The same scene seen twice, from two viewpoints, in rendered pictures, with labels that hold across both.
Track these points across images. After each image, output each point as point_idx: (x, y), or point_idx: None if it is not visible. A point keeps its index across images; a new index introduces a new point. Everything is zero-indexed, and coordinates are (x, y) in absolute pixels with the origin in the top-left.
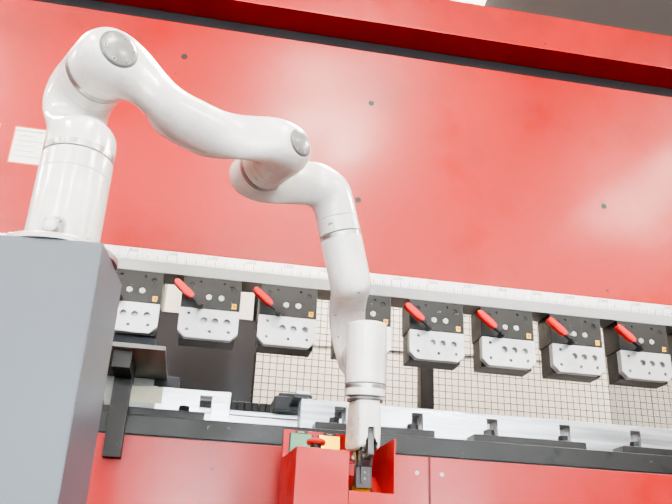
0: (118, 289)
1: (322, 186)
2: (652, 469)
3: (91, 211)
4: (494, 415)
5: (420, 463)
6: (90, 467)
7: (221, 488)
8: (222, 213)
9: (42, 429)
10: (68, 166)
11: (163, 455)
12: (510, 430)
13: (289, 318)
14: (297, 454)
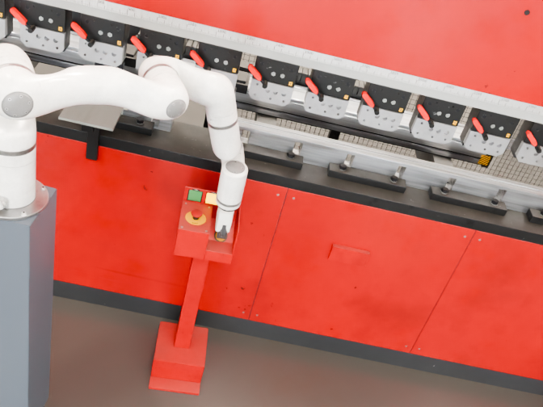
0: (53, 198)
1: (205, 101)
2: (436, 220)
3: (23, 188)
4: (354, 153)
5: (281, 190)
6: (52, 269)
7: (157, 182)
8: None
9: (16, 297)
10: (2, 169)
11: (122, 160)
12: (361, 162)
13: (217, 71)
14: (178, 232)
